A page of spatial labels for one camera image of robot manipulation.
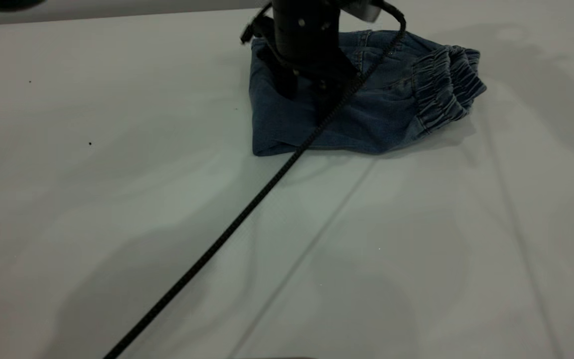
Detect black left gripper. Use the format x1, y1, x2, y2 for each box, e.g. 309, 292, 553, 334
256, 15, 361, 126

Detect blue denim shorts with print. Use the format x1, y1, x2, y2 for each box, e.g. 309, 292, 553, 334
249, 29, 487, 158

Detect short black plug cable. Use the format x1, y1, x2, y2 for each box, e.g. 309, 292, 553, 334
239, 2, 274, 46

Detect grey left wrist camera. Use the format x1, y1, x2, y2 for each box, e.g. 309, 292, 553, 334
341, 0, 383, 23

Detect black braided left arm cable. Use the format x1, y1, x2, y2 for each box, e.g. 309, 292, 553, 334
102, 1, 407, 359

